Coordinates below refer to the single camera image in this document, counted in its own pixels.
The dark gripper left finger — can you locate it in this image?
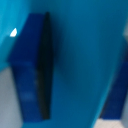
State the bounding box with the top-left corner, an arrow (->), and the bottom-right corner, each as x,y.
7,12 -> 55,122

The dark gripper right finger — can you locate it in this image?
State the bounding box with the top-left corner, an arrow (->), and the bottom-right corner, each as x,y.
99,42 -> 128,122

